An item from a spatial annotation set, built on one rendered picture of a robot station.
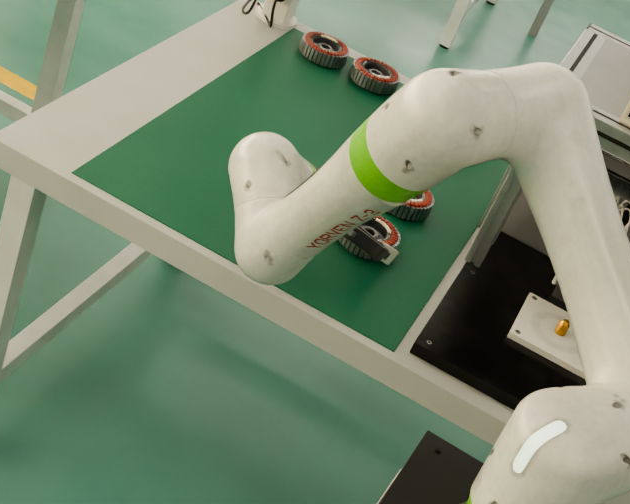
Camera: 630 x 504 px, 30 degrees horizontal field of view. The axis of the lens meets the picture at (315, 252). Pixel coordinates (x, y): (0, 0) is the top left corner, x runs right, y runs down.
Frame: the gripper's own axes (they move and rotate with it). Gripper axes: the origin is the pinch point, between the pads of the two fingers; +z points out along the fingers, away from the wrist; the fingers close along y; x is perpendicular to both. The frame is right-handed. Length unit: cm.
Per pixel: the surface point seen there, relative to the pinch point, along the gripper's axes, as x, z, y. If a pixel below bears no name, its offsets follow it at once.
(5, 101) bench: -48, 32, -131
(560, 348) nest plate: 8.2, 11.9, 35.7
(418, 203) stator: 9.2, 12.9, -4.2
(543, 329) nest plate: 8.5, 12.4, 31.0
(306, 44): 17, 27, -61
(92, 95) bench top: -16, -23, -51
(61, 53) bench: -26, 26, -119
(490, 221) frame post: 15.9, 9.1, 11.4
